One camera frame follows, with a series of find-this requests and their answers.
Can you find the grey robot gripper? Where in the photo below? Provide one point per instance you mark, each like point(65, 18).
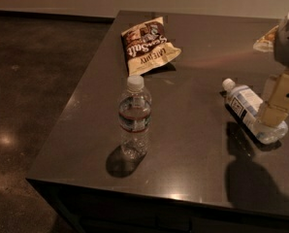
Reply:
point(287, 44)

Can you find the white labelled lying water bottle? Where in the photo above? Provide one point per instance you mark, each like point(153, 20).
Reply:
point(245, 103)

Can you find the brown sea salt chip bag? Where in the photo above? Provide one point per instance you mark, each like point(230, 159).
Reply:
point(146, 47)

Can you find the clear plastic water bottle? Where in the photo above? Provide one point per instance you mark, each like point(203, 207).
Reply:
point(134, 115)

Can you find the yellow snack bag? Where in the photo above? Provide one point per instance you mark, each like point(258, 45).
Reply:
point(266, 42)

